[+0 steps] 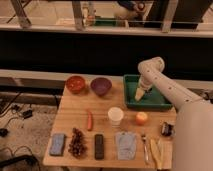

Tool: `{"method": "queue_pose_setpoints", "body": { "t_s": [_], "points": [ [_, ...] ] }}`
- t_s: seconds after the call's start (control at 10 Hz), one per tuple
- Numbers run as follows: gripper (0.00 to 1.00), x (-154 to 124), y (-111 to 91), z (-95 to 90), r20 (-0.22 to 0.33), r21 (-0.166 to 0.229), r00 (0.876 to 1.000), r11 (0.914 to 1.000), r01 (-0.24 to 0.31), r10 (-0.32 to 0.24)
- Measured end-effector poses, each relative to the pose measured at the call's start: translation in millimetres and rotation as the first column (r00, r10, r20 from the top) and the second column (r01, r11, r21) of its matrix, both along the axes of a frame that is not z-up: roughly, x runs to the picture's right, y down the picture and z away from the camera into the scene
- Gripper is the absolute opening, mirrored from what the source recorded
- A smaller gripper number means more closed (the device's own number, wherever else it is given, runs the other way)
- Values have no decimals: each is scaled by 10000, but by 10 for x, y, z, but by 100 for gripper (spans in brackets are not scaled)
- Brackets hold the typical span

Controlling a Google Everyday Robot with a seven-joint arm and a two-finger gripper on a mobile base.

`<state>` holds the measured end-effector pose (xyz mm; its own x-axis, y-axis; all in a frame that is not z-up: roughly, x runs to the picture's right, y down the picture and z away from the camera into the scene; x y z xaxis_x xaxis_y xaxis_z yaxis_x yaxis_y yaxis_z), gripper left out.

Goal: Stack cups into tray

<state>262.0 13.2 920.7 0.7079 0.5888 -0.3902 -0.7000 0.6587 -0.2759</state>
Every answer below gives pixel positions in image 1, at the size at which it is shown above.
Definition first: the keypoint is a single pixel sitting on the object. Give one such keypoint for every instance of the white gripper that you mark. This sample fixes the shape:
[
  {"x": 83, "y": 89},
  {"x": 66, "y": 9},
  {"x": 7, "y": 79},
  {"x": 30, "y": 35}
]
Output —
[{"x": 144, "y": 84}]

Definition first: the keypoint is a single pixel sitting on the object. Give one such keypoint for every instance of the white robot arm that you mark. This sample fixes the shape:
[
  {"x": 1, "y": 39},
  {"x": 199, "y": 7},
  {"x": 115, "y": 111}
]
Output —
[{"x": 193, "y": 137}]

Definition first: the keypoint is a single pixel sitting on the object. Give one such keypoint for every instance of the green plastic tray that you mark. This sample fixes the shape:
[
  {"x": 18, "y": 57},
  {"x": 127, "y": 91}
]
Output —
[{"x": 151, "y": 100}]

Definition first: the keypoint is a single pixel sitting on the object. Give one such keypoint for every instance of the red apple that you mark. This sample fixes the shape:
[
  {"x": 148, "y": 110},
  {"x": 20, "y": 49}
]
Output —
[{"x": 141, "y": 118}]

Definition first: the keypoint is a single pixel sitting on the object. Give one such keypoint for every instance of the purple bowl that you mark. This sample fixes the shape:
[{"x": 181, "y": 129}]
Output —
[{"x": 101, "y": 86}]

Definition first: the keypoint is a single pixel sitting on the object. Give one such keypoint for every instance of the white cup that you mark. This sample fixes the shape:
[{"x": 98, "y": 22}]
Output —
[{"x": 115, "y": 115}]

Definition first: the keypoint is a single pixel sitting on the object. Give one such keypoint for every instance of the small dark can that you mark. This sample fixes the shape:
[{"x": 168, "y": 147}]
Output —
[{"x": 167, "y": 129}]

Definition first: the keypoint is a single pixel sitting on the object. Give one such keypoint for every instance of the light blue cloth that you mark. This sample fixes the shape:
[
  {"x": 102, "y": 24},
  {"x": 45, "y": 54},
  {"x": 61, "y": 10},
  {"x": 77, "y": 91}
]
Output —
[{"x": 126, "y": 145}]

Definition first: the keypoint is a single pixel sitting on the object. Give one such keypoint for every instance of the orange carrot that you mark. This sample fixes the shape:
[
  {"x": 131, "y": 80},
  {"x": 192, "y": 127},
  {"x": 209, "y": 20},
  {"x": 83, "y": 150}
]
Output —
[{"x": 89, "y": 121}]

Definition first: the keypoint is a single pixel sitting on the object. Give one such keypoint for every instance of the yellow banana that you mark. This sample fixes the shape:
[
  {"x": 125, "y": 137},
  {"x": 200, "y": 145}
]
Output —
[{"x": 157, "y": 152}]

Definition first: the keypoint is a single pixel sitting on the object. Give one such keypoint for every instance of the red bowl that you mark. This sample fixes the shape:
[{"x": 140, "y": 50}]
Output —
[{"x": 75, "y": 84}]

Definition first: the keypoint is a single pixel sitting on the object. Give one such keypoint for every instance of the metal spoon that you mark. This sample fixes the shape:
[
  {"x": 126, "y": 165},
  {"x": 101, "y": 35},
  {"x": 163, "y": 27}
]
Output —
[{"x": 143, "y": 137}]

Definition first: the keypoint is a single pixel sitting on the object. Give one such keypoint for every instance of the black remote control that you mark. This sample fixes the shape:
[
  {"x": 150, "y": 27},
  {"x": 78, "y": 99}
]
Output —
[{"x": 99, "y": 147}]

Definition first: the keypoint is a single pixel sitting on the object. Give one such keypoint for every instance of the bunch of dark grapes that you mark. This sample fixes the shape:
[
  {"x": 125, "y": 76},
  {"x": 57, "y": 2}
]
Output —
[{"x": 77, "y": 147}]

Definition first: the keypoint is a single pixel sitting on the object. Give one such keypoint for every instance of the blue sponge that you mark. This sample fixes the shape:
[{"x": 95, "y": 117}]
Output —
[{"x": 57, "y": 144}]

